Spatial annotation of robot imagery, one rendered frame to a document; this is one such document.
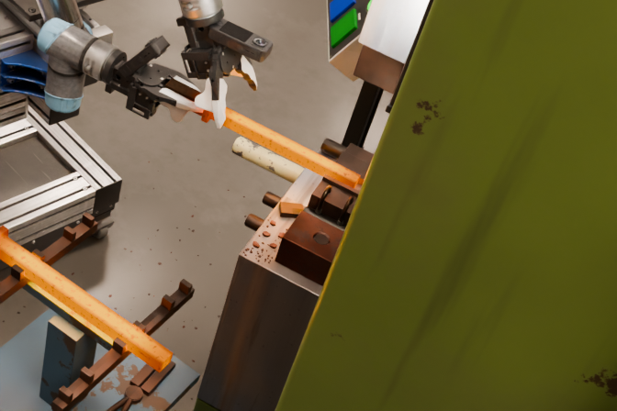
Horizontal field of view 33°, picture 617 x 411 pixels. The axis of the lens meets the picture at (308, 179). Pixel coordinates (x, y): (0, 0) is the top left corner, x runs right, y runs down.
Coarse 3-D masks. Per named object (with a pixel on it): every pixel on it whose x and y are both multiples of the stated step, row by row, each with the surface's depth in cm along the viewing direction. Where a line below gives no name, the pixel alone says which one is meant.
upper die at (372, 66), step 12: (360, 60) 168; (372, 60) 167; (384, 60) 166; (396, 60) 165; (360, 72) 169; (372, 72) 168; (384, 72) 167; (396, 72) 166; (384, 84) 169; (396, 84) 168
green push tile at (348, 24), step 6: (354, 12) 227; (342, 18) 230; (348, 18) 228; (354, 18) 225; (336, 24) 231; (342, 24) 228; (348, 24) 226; (354, 24) 224; (336, 30) 229; (342, 30) 226; (348, 30) 224; (354, 30) 224; (336, 36) 227; (342, 36) 225; (348, 36) 225; (336, 42) 226
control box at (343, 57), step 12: (360, 0) 230; (348, 12) 231; (360, 12) 226; (360, 24) 223; (336, 48) 226; (348, 48) 223; (360, 48) 223; (336, 60) 225; (348, 60) 225; (348, 72) 227
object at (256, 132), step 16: (176, 80) 199; (192, 96) 196; (208, 112) 195; (240, 128) 195; (256, 128) 195; (272, 144) 194; (288, 144) 194; (304, 160) 193; (320, 160) 193; (336, 176) 192; (352, 176) 192
